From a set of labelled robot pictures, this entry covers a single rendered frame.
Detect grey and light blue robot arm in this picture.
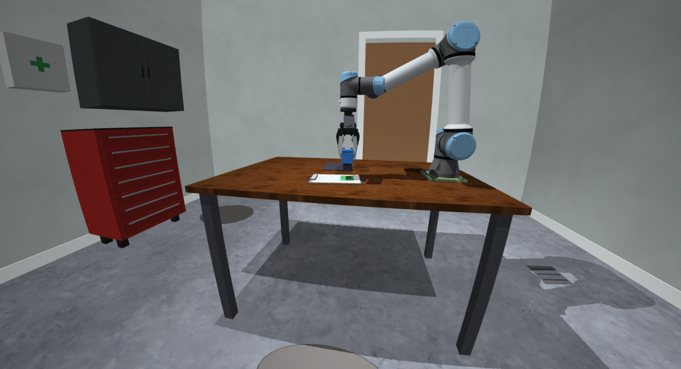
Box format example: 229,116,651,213
339,21,480,178

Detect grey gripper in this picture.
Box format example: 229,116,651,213
336,108,360,158

